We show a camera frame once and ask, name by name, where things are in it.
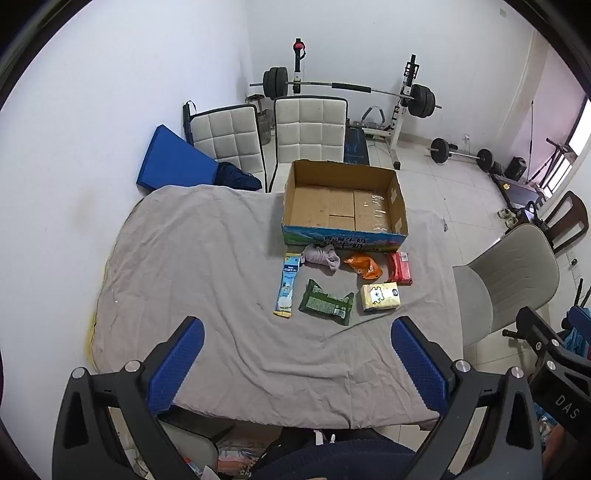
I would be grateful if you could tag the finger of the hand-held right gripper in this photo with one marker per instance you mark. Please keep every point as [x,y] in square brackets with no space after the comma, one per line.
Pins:
[538,330]
[581,319]

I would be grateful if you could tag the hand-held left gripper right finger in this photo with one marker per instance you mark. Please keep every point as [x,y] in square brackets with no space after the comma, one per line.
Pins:
[418,364]

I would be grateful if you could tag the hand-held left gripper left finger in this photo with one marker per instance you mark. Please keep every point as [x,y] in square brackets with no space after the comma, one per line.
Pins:
[178,364]

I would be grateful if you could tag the yellow tissue packet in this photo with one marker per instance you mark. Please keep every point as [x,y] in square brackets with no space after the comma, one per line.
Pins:
[379,297]

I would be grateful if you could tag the red tissue packet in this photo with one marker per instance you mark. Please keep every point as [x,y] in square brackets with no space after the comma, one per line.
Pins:
[400,268]

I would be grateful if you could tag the green snack packet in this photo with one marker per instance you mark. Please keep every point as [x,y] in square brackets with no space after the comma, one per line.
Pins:
[325,304]

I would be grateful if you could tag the orange snack packet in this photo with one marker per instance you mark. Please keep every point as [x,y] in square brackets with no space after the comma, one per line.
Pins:
[365,266]

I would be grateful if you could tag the long blue white sachet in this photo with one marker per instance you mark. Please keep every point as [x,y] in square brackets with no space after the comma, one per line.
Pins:
[286,288]

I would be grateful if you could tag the grey socks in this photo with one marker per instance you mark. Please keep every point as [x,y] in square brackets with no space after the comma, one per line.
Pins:
[319,257]

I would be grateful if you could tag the cardboard box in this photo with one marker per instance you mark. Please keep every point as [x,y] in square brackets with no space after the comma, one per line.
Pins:
[341,205]

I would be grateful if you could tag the person's right forearm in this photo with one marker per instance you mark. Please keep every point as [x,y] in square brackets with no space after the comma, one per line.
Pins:
[554,450]

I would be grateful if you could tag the blue clothes pile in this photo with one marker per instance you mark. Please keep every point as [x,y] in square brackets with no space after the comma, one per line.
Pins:
[579,341]

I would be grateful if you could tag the black router antennas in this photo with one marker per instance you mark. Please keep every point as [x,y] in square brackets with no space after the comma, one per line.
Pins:
[582,293]

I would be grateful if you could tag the grey plastic chair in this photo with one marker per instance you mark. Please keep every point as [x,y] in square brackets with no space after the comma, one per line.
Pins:
[512,272]

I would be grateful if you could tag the grey tablecloth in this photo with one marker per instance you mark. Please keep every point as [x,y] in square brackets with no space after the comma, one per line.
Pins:
[207,286]

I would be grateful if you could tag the brown wooden chair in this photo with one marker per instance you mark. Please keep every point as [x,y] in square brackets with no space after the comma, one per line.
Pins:
[565,217]

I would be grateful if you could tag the striped colourful cloth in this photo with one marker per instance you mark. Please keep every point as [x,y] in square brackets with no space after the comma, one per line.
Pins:
[238,459]

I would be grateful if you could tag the pair of pale shoes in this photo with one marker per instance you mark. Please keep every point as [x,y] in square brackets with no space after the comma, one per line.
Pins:
[507,217]

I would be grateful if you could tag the person's dark navy clothing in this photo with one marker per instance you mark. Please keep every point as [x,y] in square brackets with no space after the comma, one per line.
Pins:
[337,454]

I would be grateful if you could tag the black tripod stand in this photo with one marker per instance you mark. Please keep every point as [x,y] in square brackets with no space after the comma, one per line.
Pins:
[556,159]

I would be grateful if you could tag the black speaker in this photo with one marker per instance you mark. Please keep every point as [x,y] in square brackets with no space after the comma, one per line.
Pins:
[516,168]

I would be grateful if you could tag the thin black standing rod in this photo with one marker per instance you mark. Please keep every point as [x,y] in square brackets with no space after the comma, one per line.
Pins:
[531,138]

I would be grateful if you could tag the window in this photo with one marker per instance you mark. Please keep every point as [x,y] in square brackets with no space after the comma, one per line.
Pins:
[579,131]

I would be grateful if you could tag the short barbell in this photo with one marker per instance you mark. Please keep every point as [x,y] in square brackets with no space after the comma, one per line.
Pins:
[457,154]

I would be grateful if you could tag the dark navy cloth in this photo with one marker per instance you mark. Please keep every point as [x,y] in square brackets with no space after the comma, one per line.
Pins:
[238,177]

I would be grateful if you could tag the blue foam mat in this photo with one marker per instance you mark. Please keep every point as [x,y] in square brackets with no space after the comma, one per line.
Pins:
[178,159]

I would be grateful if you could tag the black weight bench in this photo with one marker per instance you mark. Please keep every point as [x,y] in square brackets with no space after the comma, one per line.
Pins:
[356,147]

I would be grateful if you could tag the white padded chair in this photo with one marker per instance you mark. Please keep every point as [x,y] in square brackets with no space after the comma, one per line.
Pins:
[228,138]
[309,131]

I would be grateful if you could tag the black pole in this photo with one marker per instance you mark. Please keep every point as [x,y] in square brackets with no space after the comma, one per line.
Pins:
[188,122]

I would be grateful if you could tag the white bench press rack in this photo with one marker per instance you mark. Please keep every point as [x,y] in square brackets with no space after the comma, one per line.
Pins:
[398,122]

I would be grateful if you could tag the long barbell with black plates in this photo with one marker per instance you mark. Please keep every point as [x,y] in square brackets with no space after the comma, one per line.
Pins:
[323,84]

